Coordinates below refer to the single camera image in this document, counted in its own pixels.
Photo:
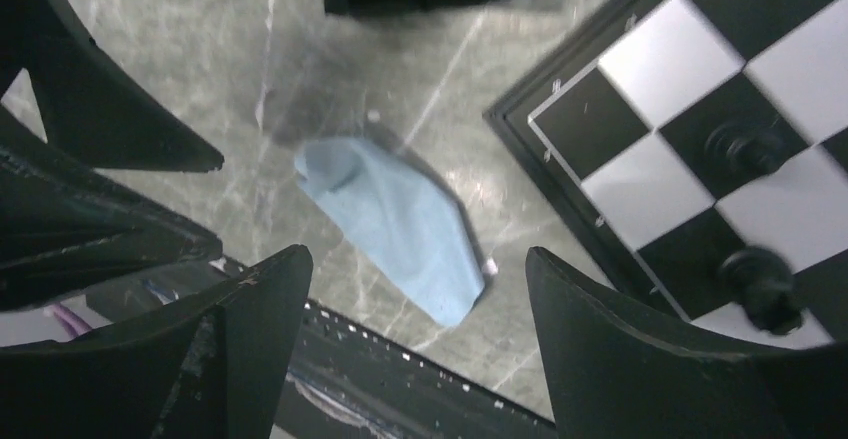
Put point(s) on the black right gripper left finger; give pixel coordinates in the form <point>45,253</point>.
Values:
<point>210,365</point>

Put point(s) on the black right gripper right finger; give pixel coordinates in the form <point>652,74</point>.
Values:
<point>616,368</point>

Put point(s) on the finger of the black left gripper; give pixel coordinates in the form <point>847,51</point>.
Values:
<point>65,228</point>
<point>90,107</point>

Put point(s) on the black chess piece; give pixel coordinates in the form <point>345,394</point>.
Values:
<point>752,148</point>
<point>763,284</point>

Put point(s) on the black white chessboard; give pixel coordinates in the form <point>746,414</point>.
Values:
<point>611,127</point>

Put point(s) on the black table front rail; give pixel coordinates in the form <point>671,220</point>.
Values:
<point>343,379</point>

